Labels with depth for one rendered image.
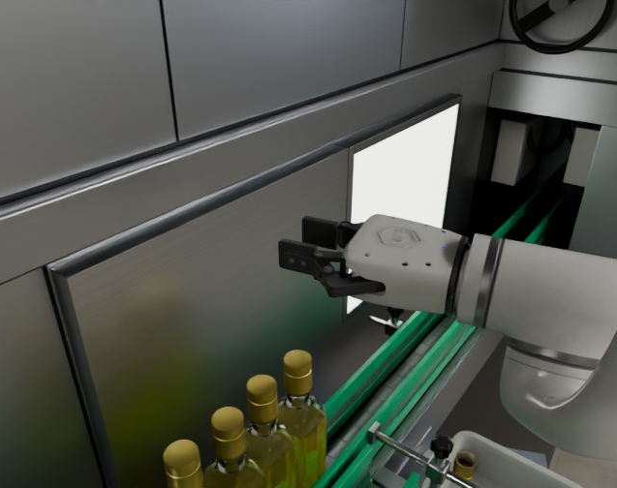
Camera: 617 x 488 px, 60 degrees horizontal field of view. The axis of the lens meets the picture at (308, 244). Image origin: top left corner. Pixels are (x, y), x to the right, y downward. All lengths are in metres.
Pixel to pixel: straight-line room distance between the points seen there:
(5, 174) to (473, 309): 0.41
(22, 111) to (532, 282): 0.45
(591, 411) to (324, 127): 0.53
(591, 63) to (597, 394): 1.06
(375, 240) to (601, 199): 1.00
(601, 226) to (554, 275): 1.00
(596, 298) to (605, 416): 0.11
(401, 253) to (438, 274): 0.04
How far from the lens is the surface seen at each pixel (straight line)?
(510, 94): 1.44
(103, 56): 0.55
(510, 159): 1.60
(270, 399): 0.61
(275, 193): 0.71
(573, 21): 1.38
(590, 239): 1.49
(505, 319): 0.48
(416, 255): 0.49
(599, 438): 0.42
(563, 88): 1.40
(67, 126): 0.54
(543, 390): 0.48
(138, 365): 0.64
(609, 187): 1.44
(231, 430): 0.57
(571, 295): 0.48
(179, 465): 0.55
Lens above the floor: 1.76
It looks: 29 degrees down
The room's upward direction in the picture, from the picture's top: straight up
